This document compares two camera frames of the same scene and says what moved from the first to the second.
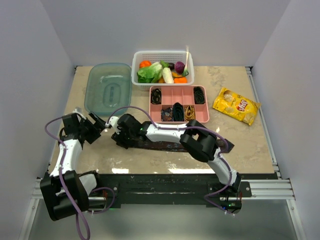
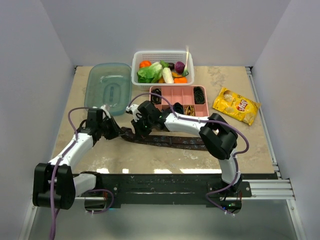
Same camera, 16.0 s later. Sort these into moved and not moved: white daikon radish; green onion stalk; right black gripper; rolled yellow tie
Moved: right black gripper
Not moved: white daikon radish; green onion stalk; rolled yellow tie
